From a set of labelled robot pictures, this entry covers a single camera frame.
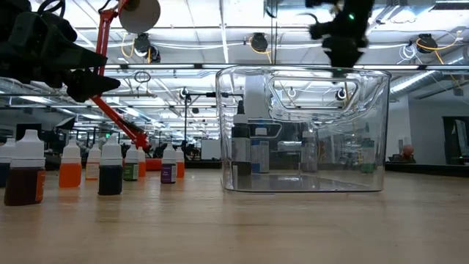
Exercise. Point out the small brown dropper bottle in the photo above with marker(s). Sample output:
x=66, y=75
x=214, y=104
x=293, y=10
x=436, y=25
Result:
x=23, y=183

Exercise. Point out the white board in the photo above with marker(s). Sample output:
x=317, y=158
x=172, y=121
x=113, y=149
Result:
x=210, y=149

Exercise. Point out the small purple dropper bottle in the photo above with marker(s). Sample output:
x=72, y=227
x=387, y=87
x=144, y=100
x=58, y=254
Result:
x=168, y=174

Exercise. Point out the small orange dropper bottle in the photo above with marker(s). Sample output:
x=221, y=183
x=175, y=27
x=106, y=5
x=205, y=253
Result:
x=142, y=168
x=70, y=174
x=180, y=169

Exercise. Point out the black pole stand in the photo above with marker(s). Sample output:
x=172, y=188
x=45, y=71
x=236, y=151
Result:
x=185, y=124

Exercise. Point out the large black food colouring bottle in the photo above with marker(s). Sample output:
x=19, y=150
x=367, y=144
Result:
x=241, y=139

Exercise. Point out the small green dropper bottle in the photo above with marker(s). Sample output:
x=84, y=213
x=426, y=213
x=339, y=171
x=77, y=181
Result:
x=130, y=171

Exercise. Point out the clear plastic bin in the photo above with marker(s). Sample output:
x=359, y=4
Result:
x=227, y=110

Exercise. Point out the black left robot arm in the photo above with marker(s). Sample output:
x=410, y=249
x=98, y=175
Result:
x=9, y=5

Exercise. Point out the black aluminium rig frame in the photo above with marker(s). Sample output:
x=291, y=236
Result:
x=274, y=44

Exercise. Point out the small black dropper bottle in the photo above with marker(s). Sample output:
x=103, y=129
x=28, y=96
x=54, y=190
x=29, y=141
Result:
x=110, y=179

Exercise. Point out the dark round object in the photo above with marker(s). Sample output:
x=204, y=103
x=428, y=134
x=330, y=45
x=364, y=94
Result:
x=38, y=8

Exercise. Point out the dark display screen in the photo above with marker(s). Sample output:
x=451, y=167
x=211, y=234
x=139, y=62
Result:
x=456, y=141

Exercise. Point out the small dark blue dropper bottle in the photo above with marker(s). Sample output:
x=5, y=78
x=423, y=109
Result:
x=4, y=172

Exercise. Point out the large blue food colouring bottle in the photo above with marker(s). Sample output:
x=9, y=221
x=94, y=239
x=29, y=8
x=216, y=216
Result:
x=260, y=150

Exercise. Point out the red desk lamp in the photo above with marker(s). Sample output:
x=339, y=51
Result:
x=137, y=16

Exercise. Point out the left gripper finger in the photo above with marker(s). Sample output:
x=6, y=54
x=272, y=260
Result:
x=66, y=47
x=91, y=86

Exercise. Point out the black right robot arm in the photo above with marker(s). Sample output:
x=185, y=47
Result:
x=351, y=3

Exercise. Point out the person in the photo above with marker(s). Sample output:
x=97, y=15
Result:
x=407, y=152

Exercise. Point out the large green food colouring bottle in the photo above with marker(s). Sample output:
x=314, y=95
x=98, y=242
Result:
x=368, y=166

